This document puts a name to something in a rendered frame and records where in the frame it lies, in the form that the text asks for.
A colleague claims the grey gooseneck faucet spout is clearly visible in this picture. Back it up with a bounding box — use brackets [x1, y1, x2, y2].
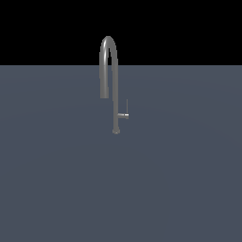
[98, 35, 122, 135]

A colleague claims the thin grey faucet handle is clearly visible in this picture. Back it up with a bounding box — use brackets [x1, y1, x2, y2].
[117, 98, 130, 120]

